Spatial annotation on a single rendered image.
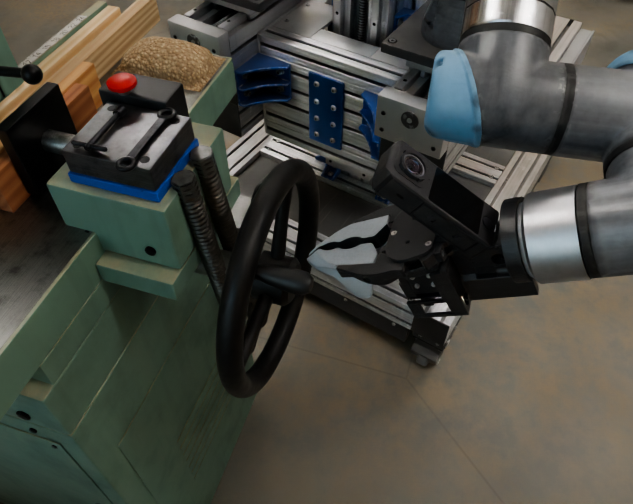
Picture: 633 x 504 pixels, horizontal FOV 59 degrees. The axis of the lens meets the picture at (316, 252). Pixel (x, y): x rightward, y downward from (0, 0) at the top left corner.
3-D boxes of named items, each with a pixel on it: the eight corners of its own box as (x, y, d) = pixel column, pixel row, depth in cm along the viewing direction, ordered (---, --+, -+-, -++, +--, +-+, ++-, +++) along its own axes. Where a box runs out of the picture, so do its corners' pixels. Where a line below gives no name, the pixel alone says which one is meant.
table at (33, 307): (65, 494, 49) (38, 469, 44) (-207, 394, 55) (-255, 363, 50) (295, 102, 86) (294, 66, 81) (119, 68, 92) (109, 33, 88)
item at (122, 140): (159, 203, 55) (146, 159, 50) (62, 179, 57) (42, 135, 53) (215, 124, 63) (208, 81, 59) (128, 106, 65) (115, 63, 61)
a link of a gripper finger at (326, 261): (321, 311, 58) (403, 304, 53) (293, 273, 55) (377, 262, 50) (330, 288, 60) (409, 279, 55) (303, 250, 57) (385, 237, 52)
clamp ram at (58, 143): (85, 208, 62) (56, 142, 55) (27, 193, 63) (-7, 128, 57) (127, 157, 68) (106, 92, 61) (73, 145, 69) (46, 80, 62)
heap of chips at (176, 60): (199, 92, 77) (195, 67, 74) (110, 75, 80) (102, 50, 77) (226, 58, 83) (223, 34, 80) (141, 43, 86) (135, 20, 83)
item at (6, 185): (14, 213, 62) (-7, 177, 58) (0, 209, 63) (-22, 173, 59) (100, 120, 73) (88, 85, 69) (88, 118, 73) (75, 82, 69)
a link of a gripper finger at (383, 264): (338, 290, 52) (427, 280, 47) (330, 279, 51) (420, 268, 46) (351, 253, 55) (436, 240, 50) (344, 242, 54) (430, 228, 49)
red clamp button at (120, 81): (128, 97, 57) (125, 88, 56) (102, 92, 57) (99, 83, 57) (143, 81, 59) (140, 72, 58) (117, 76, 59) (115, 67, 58)
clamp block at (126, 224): (179, 274, 60) (162, 215, 54) (70, 245, 63) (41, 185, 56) (234, 184, 70) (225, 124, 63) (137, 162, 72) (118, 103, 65)
